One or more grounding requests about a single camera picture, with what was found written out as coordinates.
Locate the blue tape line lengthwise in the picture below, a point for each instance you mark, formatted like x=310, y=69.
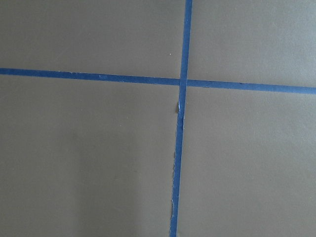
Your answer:
x=180, y=118

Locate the blue tape line crosswise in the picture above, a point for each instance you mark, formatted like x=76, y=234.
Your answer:
x=162, y=81

